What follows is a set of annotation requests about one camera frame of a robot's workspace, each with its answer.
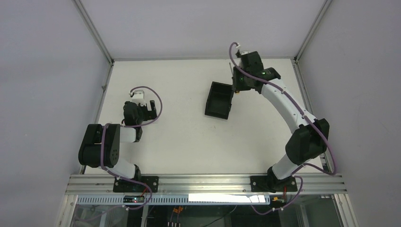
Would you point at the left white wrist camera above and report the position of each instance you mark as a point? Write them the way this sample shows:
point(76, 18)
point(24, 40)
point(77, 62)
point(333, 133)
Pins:
point(138, 97)

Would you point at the white slotted cable duct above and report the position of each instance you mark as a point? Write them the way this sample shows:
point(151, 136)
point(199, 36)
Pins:
point(190, 199)

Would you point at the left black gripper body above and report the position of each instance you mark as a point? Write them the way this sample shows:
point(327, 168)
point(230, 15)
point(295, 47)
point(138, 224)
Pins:
point(149, 112)

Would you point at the black plastic bin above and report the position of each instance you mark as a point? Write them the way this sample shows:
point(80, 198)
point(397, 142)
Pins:
point(219, 100)

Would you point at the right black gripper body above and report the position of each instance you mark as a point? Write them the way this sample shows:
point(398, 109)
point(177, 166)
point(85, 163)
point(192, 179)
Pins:
point(236, 79)

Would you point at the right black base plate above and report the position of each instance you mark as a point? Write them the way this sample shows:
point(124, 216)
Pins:
point(264, 183)

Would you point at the small green circuit board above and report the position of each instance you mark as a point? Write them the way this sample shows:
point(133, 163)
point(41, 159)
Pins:
point(133, 199)

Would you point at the aluminium frame rail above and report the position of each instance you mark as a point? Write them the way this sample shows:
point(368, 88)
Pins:
point(171, 184)

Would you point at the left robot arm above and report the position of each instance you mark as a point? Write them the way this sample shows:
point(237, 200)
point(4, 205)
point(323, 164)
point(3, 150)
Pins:
point(100, 147)

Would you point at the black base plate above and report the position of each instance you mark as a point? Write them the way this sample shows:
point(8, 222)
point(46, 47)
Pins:
point(125, 186)
point(264, 183)

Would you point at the black yellow screwdriver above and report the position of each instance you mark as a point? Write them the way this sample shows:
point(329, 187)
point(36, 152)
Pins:
point(231, 70)

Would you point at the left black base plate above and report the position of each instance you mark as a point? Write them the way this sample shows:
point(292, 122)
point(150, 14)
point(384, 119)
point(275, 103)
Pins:
point(125, 186)

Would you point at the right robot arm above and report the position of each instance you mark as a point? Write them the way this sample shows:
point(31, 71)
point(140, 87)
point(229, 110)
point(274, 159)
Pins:
point(308, 134)

